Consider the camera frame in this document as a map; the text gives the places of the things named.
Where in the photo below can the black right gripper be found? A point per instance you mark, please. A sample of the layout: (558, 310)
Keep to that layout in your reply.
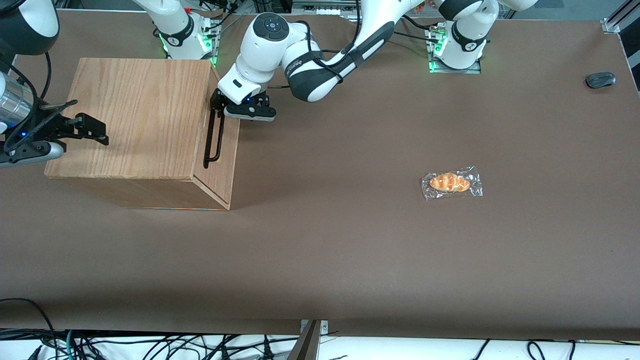
(46, 126)

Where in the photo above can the wooden drawer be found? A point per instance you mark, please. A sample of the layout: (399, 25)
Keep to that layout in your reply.
(229, 150)

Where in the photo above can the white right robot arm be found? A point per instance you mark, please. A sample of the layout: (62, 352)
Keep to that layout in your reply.
(30, 20)

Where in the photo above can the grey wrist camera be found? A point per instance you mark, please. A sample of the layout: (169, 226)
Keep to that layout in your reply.
(30, 152)
(250, 114)

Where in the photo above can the dark grey computer mouse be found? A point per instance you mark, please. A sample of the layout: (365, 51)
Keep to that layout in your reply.
(600, 80)

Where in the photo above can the silver wrist adapter cylinder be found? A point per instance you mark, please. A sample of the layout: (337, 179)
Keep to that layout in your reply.
(15, 102)

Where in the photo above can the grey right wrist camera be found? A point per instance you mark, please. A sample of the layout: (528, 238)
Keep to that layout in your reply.
(30, 152)

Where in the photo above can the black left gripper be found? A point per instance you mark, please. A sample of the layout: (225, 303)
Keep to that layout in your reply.
(218, 100)

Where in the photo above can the light wooden drawer cabinet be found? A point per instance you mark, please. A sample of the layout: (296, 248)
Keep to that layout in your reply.
(130, 115)

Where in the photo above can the aluminium frame profile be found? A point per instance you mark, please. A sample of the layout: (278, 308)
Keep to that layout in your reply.
(612, 24)

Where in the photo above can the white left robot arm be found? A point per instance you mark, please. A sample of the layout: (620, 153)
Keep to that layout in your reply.
(270, 50)

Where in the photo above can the plastic-wrapped orange bread roll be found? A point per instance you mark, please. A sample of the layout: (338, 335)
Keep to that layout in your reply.
(450, 182)

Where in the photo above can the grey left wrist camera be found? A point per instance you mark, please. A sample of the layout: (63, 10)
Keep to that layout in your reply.
(250, 114)

